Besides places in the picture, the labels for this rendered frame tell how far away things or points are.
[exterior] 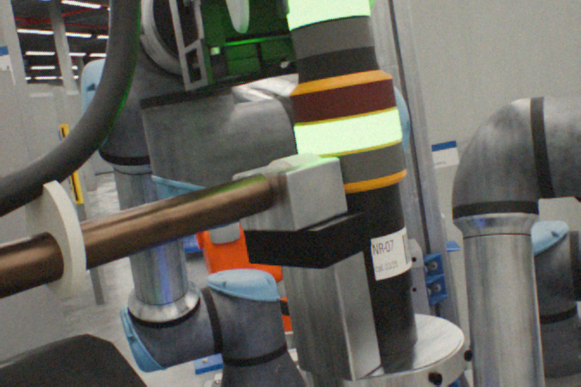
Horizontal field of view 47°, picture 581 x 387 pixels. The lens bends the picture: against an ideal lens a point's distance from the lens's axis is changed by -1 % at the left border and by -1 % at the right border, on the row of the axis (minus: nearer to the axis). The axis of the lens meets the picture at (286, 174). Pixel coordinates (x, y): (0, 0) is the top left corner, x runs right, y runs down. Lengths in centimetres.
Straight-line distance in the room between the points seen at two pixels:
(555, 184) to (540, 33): 170
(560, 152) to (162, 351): 68
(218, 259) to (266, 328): 316
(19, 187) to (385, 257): 15
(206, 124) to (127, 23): 31
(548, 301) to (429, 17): 131
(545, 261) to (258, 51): 85
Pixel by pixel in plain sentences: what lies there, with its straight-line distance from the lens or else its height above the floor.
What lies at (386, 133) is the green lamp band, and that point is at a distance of 27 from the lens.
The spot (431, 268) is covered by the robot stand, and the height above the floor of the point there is 119.
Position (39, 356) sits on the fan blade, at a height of 144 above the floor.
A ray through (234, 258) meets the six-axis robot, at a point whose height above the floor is 61.
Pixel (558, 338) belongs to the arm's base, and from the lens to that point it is 118.
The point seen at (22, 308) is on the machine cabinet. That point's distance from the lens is 498.
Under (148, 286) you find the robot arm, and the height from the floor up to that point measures 130.
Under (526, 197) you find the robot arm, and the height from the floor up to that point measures 140.
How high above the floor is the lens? 155
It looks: 6 degrees down
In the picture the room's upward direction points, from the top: 10 degrees counter-clockwise
